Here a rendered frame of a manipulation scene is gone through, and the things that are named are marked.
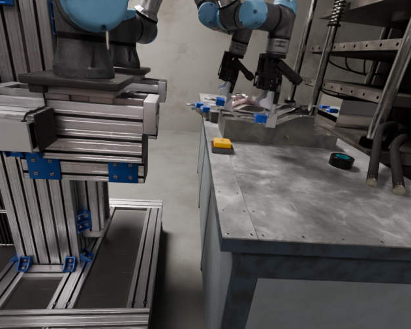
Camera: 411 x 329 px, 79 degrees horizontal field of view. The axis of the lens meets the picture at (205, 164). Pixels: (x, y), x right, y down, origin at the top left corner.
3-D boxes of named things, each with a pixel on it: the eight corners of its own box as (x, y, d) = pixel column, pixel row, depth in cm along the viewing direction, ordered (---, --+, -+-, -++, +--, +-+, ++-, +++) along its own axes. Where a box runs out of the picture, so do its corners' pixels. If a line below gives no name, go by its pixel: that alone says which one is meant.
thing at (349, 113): (334, 126, 163) (342, 99, 156) (316, 117, 188) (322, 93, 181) (405, 133, 167) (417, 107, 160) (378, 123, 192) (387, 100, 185)
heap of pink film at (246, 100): (229, 110, 137) (231, 96, 134) (216, 104, 152) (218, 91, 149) (269, 111, 146) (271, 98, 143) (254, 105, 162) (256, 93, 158)
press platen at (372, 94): (388, 106, 122) (392, 94, 120) (299, 82, 222) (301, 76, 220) (522, 119, 128) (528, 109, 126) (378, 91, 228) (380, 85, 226)
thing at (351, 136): (362, 162, 122) (366, 150, 120) (278, 109, 241) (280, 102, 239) (515, 174, 129) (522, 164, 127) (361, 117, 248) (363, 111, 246)
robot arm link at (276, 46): (285, 41, 86) (294, 40, 79) (282, 55, 88) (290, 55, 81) (264, 38, 86) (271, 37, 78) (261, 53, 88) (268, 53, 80)
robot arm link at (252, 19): (228, 27, 79) (254, 32, 85) (252, 27, 71) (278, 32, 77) (232, -1, 76) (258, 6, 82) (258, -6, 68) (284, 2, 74)
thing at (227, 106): (203, 104, 117) (205, 93, 114) (203, 101, 121) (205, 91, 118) (229, 111, 119) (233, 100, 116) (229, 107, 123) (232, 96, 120)
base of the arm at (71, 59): (41, 74, 60) (34, 27, 56) (67, 70, 74) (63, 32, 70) (106, 80, 62) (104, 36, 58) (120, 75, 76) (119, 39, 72)
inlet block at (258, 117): (239, 125, 91) (242, 110, 89) (237, 121, 96) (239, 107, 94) (274, 128, 92) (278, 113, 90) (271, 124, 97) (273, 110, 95)
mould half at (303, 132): (222, 140, 107) (227, 108, 101) (217, 124, 130) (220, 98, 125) (334, 149, 111) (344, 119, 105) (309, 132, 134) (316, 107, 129)
